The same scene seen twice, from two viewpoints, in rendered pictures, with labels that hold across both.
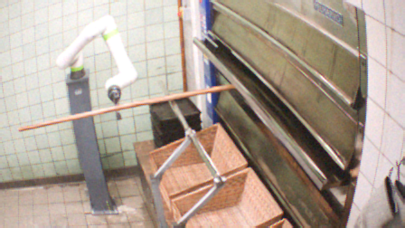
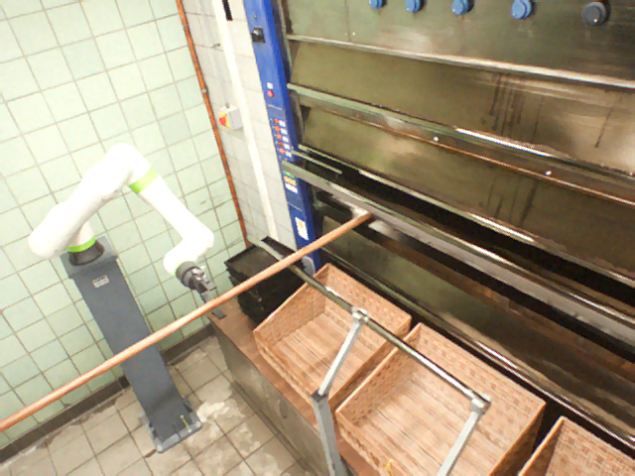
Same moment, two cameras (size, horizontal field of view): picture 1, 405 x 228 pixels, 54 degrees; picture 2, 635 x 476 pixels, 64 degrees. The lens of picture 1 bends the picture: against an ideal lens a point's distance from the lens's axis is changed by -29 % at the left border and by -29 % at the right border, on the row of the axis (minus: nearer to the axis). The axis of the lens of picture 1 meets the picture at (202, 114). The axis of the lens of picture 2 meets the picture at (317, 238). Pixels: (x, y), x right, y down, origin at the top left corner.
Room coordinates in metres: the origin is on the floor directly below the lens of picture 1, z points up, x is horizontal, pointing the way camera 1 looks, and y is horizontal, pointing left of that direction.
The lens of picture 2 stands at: (1.28, 0.53, 2.33)
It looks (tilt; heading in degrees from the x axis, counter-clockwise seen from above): 34 degrees down; 342
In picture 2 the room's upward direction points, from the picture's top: 11 degrees counter-clockwise
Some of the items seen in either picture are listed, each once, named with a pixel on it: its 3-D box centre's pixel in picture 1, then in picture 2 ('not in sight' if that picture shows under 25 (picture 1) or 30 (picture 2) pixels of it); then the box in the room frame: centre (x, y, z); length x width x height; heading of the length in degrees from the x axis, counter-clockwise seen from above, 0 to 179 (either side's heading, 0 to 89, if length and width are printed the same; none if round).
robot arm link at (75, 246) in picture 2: (75, 57); (70, 226); (3.37, 0.91, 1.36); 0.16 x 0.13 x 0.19; 151
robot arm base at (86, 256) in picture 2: (77, 69); (81, 243); (3.44, 0.91, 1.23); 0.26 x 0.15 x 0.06; 10
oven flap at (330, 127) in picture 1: (271, 64); (484, 189); (2.34, -0.34, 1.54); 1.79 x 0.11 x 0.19; 14
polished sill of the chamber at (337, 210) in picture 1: (277, 136); (486, 285); (2.34, -0.36, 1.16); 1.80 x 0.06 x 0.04; 14
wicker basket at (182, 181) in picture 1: (195, 168); (329, 336); (2.84, 0.06, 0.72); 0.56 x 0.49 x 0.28; 14
